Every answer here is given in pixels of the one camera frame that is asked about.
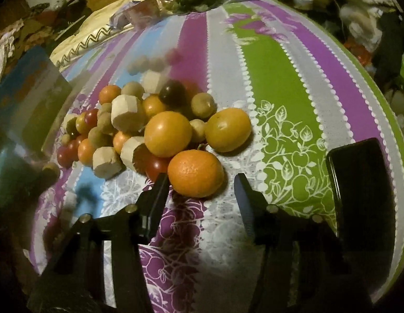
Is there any yellowish orange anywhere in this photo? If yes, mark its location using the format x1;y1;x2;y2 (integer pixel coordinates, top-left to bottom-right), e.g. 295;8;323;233
204;107;252;153

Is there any pile of mixed fruit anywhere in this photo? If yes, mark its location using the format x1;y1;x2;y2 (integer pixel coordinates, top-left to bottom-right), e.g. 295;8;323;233
60;55;217;149

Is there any dark red cherry tomato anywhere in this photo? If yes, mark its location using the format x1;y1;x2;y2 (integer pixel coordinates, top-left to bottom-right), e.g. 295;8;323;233
158;80;186;107

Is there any pink cup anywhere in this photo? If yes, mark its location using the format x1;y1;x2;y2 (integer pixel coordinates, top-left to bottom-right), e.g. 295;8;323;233
127;2;160;28

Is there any white padded cloth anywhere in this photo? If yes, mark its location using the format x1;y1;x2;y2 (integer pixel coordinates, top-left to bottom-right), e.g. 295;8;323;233
339;3;385;49

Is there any brown longan fruit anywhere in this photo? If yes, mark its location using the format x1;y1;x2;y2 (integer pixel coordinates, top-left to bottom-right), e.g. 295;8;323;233
42;163;61;180

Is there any peeled sugarcane chunk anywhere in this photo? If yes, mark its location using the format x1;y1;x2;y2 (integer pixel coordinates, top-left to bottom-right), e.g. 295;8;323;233
110;94;147;133
120;136;152;174
141;70;168;95
92;146;124;180

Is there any green leafy vegetable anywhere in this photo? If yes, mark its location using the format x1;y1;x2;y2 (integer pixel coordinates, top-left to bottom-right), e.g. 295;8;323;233
171;0;222;15

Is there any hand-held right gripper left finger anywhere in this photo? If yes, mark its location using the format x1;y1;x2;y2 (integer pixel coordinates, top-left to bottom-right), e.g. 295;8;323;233
27;172;171;313

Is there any striped floral bedsheet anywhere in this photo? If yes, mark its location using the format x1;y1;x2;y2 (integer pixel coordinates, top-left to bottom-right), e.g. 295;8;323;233
29;0;403;313

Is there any black phone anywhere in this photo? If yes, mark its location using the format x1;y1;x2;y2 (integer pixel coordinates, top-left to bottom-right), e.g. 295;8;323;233
326;138;390;245

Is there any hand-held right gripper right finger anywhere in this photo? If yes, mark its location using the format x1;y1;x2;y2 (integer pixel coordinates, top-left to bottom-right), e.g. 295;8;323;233
234;173;372;313

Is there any blue green cardboard box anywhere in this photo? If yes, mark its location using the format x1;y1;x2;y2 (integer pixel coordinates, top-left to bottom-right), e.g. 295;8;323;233
0;45;73;160

